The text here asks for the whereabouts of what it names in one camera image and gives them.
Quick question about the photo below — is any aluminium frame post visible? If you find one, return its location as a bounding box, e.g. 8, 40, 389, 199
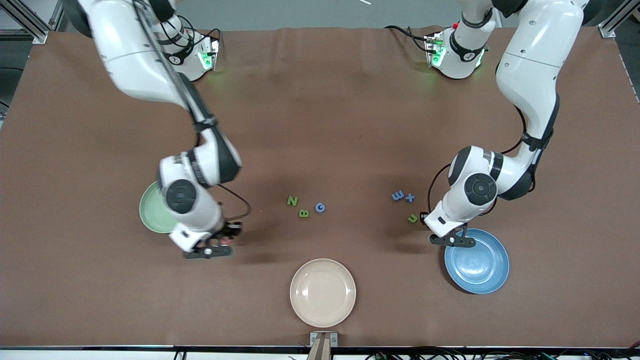
597, 0, 640, 38
0, 0, 67, 45

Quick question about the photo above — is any beige plate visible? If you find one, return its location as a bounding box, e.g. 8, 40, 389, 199
290, 258, 357, 328

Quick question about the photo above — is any grey bracket with tan bar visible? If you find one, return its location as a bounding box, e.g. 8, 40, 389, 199
306, 331, 339, 360

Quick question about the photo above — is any black cable bundle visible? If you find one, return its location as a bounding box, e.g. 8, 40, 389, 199
364, 346, 640, 360

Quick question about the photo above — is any brown table cover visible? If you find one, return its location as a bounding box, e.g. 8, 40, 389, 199
0, 26, 640, 348

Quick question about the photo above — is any green plate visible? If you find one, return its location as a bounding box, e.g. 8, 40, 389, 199
139, 180, 181, 234

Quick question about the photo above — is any black base cable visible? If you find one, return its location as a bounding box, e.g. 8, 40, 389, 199
175, 15, 222, 41
384, 25, 432, 53

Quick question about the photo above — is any blue plate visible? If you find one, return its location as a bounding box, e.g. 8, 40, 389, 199
444, 228, 510, 295

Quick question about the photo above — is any black left base cable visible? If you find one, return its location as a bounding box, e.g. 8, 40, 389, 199
384, 25, 432, 53

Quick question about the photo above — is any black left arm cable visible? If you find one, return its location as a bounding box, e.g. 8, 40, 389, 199
427, 105, 526, 216

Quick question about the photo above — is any black right base cable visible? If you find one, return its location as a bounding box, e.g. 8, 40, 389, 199
175, 15, 222, 41

